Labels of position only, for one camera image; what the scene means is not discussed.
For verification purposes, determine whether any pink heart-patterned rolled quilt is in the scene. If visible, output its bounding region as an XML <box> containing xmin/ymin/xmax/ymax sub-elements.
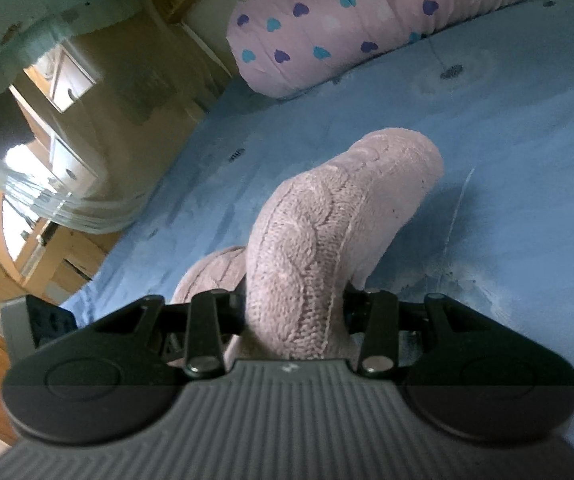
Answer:
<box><xmin>226</xmin><ymin>0</ymin><xmax>520</xmax><ymax>99</ymax></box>

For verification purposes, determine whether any pink knitted sweater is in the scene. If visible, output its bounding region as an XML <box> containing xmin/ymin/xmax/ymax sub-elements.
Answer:
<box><xmin>172</xmin><ymin>128</ymin><xmax>443</xmax><ymax>362</ymax></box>

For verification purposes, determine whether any blue floral bed sheet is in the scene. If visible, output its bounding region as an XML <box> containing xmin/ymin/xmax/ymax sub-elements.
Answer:
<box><xmin>66</xmin><ymin>0</ymin><xmax>574</xmax><ymax>445</ymax></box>

